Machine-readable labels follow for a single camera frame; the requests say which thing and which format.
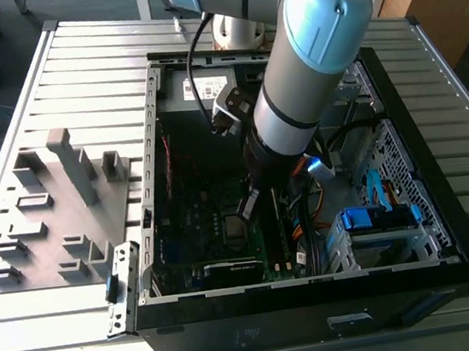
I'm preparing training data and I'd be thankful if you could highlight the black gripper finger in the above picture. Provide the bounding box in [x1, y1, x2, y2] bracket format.
[234, 184, 265, 225]

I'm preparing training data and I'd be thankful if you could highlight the silver CPU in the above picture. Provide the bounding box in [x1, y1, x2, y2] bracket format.
[224, 214, 244, 238]

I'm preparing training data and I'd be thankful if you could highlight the CPU socket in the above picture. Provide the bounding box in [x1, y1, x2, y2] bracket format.
[218, 208, 255, 251]

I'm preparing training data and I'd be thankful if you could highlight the green motherboard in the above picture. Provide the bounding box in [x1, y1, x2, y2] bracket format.
[141, 151, 311, 296]

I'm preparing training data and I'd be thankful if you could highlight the black graphics card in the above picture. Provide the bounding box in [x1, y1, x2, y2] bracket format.
[189, 255, 269, 292]

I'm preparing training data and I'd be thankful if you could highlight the hard disk in blue carrier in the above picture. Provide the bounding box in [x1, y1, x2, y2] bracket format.
[338, 200, 425, 235]

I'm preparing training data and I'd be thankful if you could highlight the white power supply label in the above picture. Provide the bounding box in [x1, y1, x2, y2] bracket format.
[181, 73, 231, 103]

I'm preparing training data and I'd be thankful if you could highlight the tall silver disk bay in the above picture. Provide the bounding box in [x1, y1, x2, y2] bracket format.
[310, 58, 389, 167]

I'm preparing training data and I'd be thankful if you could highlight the grey power supply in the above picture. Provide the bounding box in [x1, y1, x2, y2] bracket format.
[151, 63, 240, 114]

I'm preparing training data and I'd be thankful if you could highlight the black PC case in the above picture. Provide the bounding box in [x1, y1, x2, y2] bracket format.
[104, 18, 469, 351]

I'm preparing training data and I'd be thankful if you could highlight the low silver disk bay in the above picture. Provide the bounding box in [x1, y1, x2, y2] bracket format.
[320, 200, 441, 276]

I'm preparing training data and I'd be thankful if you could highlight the grey parts rack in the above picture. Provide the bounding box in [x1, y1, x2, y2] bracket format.
[0, 118, 154, 296]

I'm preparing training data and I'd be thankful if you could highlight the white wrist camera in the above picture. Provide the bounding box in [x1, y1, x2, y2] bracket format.
[207, 84, 259, 139]
[304, 153, 340, 183]

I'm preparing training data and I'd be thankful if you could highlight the orange wire bundle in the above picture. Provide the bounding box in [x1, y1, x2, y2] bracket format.
[282, 155, 333, 244]

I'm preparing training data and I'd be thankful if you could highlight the black cable bundle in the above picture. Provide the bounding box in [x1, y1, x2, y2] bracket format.
[290, 116, 400, 278]

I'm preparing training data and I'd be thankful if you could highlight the light blue data wire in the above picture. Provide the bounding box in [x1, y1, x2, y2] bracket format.
[366, 167, 394, 213]

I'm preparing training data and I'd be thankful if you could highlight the black camera cable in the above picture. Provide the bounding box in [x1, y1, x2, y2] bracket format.
[180, 12, 228, 138]

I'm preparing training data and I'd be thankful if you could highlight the red yellow power wire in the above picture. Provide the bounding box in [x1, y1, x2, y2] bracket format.
[381, 179, 406, 209]

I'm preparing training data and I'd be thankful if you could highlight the silver card bracket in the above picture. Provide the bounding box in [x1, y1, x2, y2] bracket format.
[97, 238, 149, 339]

